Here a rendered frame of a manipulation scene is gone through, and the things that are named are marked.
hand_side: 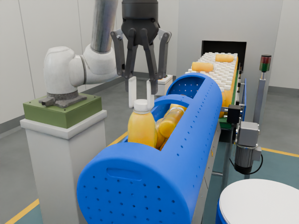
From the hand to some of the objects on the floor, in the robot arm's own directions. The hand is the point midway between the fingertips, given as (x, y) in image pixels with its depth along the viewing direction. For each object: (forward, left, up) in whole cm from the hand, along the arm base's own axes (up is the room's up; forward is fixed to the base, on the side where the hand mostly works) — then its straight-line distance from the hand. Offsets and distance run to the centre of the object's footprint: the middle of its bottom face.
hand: (141, 93), depth 60 cm
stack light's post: (+21, +136, -133) cm, 191 cm away
